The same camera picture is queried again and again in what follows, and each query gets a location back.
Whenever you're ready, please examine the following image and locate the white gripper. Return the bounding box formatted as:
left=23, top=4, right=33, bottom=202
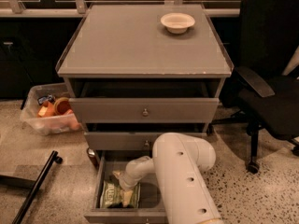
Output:
left=112, top=171, right=139, bottom=207

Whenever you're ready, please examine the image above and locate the green jalapeno chip bag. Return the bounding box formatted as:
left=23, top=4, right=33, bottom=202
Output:
left=100, top=181, right=140, bottom=208

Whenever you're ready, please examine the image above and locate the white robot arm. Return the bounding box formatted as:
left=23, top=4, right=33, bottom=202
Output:
left=113, top=133, right=224, bottom=224

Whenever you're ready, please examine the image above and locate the grey bottom drawer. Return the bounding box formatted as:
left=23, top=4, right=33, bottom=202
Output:
left=84, top=150, right=169, bottom=224

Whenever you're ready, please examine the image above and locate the grey drawer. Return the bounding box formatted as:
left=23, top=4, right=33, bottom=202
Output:
left=84, top=123, right=206, bottom=150
left=68, top=80, right=220, bottom=124
left=84, top=150, right=169, bottom=224

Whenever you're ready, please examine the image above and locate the grey middle drawer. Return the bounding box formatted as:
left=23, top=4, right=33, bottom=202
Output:
left=84, top=123, right=206, bottom=150

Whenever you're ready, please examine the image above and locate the grey top drawer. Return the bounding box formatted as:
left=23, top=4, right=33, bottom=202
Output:
left=68, top=80, right=220, bottom=124

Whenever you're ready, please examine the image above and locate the grey drawer cabinet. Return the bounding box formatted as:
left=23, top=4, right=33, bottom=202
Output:
left=55, top=3, right=235, bottom=161

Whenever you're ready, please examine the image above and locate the cabinet caster wheel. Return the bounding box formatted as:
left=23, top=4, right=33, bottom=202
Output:
left=87, top=147, right=98, bottom=168

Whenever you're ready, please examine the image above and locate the orange cup in bin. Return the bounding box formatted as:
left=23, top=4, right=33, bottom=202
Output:
left=54, top=97, right=71, bottom=115

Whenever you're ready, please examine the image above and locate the clear plastic storage bin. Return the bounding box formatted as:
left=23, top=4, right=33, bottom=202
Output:
left=21, top=83, right=82, bottom=135

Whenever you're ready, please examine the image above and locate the black metal stand leg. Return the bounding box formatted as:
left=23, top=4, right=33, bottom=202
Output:
left=0, top=150, right=63, bottom=224

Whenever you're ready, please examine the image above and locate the black office chair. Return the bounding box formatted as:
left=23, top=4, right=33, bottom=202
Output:
left=221, top=0, right=299, bottom=174

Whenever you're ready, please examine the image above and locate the white paper bowl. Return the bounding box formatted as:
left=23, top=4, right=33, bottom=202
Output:
left=161, top=13, right=195, bottom=35

